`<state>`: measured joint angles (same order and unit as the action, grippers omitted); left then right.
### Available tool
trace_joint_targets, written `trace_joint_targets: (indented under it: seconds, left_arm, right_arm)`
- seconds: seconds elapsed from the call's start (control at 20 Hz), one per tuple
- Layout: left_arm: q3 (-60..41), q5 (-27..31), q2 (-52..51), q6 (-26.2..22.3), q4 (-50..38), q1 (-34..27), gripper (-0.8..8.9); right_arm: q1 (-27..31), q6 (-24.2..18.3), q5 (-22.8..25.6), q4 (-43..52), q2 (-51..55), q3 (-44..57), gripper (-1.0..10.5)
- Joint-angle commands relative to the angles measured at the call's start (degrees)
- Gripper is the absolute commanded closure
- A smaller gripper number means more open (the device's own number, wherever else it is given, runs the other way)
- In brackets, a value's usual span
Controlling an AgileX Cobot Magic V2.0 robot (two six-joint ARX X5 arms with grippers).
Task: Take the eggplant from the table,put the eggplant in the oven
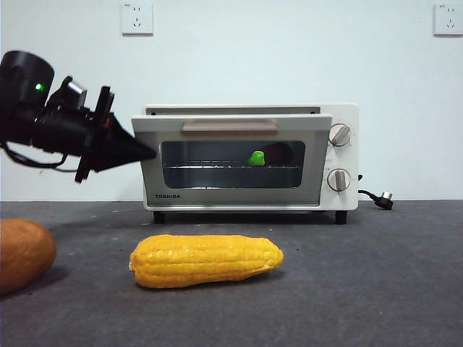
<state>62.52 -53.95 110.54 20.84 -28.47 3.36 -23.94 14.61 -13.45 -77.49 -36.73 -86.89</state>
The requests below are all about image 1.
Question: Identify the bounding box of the glass oven door with handle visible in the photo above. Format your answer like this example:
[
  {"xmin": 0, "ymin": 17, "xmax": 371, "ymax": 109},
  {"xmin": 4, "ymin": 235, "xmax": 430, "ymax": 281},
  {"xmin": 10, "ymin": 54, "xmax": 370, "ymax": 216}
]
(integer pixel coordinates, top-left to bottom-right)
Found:
[{"xmin": 130, "ymin": 113, "xmax": 334, "ymax": 211}]

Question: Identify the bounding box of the purple eggplant with green stem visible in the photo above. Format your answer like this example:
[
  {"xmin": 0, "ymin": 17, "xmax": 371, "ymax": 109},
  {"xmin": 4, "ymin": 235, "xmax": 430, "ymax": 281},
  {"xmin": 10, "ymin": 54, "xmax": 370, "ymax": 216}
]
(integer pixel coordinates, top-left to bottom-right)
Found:
[{"xmin": 247, "ymin": 142, "xmax": 296, "ymax": 167}]

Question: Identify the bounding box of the beige oven knob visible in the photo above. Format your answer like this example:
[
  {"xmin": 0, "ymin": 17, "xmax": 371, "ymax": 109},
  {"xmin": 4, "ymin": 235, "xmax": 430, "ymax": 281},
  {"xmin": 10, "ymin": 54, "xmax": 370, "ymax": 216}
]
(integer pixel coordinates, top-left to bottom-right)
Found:
[
  {"xmin": 327, "ymin": 168, "xmax": 352, "ymax": 192},
  {"xmin": 328, "ymin": 122, "xmax": 354, "ymax": 147}
]

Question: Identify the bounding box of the white Toshiba toaster oven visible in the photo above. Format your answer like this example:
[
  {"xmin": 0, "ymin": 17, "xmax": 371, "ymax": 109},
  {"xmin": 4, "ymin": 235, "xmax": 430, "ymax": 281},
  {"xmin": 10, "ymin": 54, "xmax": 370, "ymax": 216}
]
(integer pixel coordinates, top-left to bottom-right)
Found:
[{"xmin": 143, "ymin": 103, "xmax": 361, "ymax": 225}]

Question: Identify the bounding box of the orange sweet potato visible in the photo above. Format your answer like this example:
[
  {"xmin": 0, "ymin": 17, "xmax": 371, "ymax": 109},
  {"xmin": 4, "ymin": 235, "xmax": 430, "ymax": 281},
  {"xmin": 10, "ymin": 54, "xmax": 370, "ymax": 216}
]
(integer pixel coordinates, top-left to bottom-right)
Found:
[{"xmin": 0, "ymin": 218, "xmax": 58, "ymax": 296}]

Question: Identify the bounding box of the yellow corn cob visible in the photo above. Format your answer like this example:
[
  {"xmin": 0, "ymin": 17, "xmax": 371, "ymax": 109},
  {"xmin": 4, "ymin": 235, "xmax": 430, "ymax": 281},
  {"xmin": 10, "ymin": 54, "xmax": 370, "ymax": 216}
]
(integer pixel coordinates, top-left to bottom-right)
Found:
[{"xmin": 129, "ymin": 234, "xmax": 285, "ymax": 289}]

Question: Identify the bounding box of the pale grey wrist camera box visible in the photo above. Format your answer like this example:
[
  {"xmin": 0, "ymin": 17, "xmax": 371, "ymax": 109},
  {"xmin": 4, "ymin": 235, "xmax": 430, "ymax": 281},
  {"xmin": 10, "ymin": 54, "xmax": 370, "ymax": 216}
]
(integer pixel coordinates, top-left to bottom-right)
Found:
[{"xmin": 59, "ymin": 75, "xmax": 88, "ymax": 109}]

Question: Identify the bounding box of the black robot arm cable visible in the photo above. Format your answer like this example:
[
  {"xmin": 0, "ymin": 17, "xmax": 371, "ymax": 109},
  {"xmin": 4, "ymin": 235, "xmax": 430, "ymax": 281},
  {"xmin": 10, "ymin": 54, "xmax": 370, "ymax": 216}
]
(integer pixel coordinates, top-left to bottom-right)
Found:
[{"xmin": 0, "ymin": 142, "xmax": 79, "ymax": 173}]

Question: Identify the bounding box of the metal wire oven rack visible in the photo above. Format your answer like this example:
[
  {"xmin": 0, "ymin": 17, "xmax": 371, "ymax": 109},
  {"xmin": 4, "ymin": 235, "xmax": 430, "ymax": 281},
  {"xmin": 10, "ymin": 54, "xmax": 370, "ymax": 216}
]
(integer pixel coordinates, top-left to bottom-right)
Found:
[{"xmin": 162, "ymin": 164, "xmax": 301, "ymax": 171}]

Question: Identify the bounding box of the white wall socket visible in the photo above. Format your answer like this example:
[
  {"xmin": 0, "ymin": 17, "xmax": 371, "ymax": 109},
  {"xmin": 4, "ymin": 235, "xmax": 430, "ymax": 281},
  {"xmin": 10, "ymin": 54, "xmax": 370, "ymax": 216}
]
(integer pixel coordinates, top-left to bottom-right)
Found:
[
  {"xmin": 122, "ymin": 3, "xmax": 155, "ymax": 36},
  {"xmin": 433, "ymin": 3, "xmax": 463, "ymax": 37}
]

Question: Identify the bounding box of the black power cord with plug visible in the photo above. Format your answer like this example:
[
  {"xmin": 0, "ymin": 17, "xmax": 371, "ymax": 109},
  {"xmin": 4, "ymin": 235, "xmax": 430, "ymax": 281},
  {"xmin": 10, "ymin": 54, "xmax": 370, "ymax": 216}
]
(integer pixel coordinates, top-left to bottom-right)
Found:
[{"xmin": 357, "ymin": 174, "xmax": 396, "ymax": 211}]

